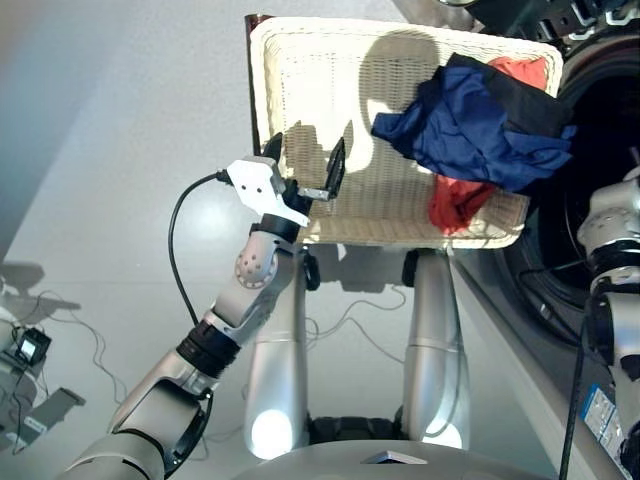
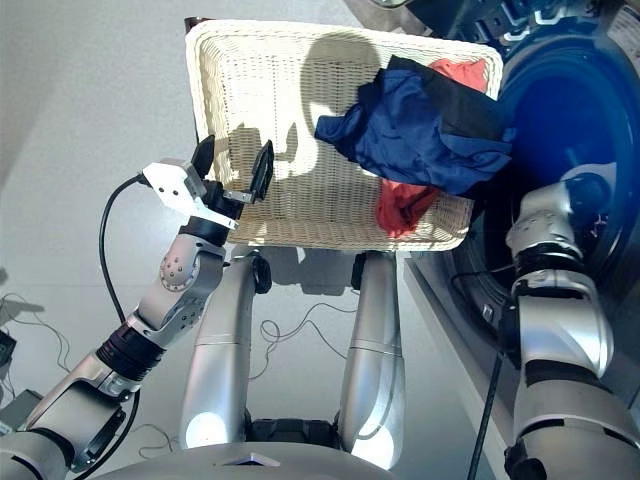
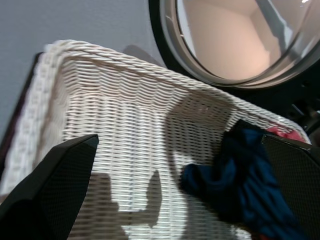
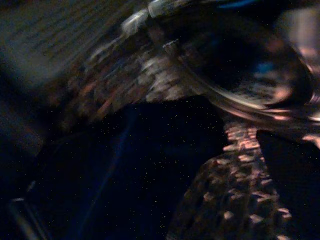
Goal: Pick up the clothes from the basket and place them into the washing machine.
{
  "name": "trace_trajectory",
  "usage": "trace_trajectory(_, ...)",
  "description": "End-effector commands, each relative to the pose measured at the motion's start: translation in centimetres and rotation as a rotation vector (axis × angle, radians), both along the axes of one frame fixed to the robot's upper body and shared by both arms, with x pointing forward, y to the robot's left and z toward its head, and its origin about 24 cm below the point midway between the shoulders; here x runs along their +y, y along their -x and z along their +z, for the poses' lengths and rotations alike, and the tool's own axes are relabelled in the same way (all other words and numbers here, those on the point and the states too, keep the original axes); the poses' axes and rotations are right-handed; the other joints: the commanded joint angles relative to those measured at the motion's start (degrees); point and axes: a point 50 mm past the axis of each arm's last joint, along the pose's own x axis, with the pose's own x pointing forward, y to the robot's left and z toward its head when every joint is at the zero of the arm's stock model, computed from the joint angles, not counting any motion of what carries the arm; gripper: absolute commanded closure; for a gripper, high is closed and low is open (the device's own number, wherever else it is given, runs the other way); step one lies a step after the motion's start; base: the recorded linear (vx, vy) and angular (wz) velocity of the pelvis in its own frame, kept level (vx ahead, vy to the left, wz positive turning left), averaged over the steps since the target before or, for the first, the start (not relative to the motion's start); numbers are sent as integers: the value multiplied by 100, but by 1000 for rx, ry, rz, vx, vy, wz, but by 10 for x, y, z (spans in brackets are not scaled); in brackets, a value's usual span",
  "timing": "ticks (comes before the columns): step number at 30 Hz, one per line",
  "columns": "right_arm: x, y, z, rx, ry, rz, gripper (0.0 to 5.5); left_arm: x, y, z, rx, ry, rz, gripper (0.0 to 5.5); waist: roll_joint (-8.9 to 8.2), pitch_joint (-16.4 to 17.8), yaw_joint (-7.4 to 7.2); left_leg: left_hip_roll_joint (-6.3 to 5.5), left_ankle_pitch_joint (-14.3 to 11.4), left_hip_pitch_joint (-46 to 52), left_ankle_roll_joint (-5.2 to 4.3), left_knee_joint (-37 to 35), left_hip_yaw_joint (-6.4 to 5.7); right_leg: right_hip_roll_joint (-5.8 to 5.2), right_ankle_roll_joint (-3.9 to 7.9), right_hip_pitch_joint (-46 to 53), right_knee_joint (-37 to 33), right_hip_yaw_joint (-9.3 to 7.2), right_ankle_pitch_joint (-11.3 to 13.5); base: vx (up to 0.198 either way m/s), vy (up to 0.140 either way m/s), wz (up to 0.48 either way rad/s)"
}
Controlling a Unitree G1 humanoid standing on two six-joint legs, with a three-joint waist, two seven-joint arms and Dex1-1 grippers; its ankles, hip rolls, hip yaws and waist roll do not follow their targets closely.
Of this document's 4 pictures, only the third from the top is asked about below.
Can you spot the orange-red garment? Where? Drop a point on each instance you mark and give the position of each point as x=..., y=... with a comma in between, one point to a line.
x=282, y=132

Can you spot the navy blue garment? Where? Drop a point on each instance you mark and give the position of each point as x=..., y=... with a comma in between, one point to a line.
x=245, y=180

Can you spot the pale woven laundry basket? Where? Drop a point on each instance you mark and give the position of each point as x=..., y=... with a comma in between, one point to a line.
x=125, y=125

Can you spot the round washing machine door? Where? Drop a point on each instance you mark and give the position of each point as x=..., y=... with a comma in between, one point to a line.
x=225, y=37

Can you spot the dark brown stool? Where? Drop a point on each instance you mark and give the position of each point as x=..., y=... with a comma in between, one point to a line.
x=15, y=112

